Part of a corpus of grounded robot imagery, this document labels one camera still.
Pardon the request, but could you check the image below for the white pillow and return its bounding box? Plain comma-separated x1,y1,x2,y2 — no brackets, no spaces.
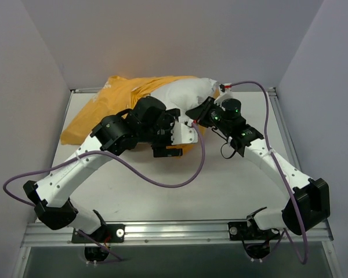
150,78,219,123

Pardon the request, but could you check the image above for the yellow printed pillowcase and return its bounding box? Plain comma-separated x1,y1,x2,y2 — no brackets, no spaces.
60,76,198,145

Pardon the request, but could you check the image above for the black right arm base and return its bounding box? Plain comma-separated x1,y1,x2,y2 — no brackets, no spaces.
227,207,281,262

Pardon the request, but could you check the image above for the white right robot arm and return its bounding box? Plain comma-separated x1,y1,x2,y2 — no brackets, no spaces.
186,97,331,239

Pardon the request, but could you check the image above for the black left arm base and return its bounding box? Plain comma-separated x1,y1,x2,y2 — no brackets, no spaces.
71,224,125,265

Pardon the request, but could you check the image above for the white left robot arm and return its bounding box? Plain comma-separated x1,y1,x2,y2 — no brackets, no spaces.
23,96,183,243

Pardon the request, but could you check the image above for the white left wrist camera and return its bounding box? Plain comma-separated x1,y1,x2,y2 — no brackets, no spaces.
171,122,198,145

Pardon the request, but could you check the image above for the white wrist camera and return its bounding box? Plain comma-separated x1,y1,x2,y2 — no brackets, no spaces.
171,122,198,145
216,84,233,103

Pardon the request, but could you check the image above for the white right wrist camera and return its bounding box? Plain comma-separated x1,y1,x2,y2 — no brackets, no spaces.
216,84,233,103

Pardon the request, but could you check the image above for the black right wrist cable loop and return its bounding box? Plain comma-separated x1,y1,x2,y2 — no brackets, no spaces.
220,141,241,160

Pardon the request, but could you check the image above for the aluminium table edge rail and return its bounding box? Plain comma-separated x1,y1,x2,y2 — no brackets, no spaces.
268,87,302,171

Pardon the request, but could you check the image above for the aluminium front frame rail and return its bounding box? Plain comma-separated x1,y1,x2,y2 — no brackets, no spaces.
20,220,334,248

